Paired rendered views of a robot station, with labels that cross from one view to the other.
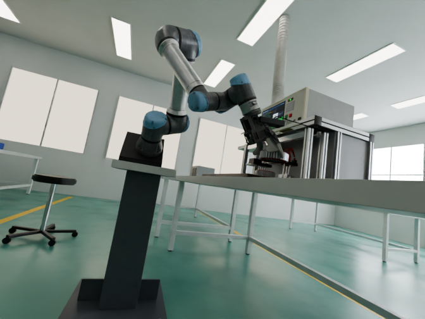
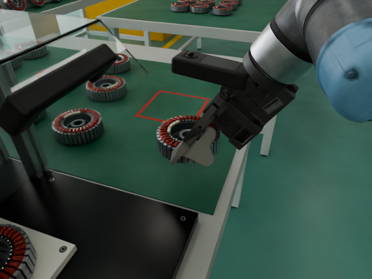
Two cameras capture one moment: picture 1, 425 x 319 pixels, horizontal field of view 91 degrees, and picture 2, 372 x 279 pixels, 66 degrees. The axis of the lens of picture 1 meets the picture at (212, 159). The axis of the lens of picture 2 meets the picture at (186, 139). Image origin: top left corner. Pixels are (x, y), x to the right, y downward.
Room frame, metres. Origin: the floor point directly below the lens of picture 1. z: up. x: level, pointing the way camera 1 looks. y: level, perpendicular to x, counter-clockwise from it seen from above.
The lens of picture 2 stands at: (1.14, 0.02, 1.15)
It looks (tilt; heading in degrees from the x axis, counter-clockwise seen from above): 36 degrees down; 219
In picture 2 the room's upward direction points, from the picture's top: straight up
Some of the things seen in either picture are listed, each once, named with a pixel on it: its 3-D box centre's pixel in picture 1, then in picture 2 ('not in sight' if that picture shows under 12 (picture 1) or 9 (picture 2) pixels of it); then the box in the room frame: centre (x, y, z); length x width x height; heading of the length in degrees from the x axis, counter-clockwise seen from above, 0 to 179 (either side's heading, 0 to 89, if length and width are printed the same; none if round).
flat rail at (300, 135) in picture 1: (271, 142); not in sight; (1.30, -0.35, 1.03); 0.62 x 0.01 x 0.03; 20
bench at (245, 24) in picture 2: not in sight; (225, 44); (-0.91, -1.24, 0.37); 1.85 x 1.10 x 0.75; 20
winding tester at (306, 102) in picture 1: (302, 121); not in sight; (1.36, -0.57, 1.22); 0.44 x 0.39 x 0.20; 20
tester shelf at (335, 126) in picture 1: (298, 140); not in sight; (1.37, -0.56, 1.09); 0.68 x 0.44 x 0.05; 20
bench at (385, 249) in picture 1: (342, 223); not in sight; (4.22, -2.76, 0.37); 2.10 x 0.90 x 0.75; 20
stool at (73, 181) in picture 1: (49, 206); not in sight; (2.01, 1.44, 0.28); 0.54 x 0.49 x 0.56; 110
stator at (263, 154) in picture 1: (273, 156); (188, 137); (0.82, -0.24, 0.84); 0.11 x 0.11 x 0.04
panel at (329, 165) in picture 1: (288, 162); not in sight; (1.35, -0.50, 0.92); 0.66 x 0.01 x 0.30; 20
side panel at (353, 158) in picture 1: (352, 166); not in sight; (1.09, -0.75, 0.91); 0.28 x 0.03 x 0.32; 110
